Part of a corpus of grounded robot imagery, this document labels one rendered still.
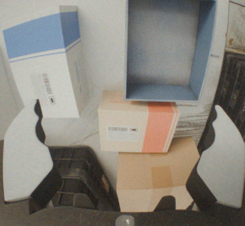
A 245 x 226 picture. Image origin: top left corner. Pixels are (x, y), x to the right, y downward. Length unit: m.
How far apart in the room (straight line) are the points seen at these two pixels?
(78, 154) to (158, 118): 0.27
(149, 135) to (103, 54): 0.19
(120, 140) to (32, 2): 0.36
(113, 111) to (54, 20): 0.19
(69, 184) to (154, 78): 0.33
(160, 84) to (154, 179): 0.22
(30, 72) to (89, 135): 0.26
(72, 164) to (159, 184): 0.24
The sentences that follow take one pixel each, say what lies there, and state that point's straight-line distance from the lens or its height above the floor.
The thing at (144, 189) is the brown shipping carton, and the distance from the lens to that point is 0.37.
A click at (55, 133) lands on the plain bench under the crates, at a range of 0.50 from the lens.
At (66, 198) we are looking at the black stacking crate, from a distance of 0.41.
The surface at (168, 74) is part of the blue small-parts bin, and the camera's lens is 0.35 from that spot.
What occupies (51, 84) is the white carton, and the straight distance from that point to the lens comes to 0.28.
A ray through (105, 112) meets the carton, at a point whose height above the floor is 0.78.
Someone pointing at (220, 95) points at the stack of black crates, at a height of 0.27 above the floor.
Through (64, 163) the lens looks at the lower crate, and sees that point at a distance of 0.48.
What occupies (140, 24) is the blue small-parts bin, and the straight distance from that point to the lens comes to 0.31.
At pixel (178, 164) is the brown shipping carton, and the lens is 0.42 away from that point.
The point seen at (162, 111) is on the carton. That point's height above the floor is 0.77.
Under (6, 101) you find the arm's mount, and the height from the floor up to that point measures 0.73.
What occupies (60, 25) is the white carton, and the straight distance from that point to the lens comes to 0.24.
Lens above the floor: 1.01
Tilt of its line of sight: 57 degrees down
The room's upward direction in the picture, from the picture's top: 177 degrees counter-clockwise
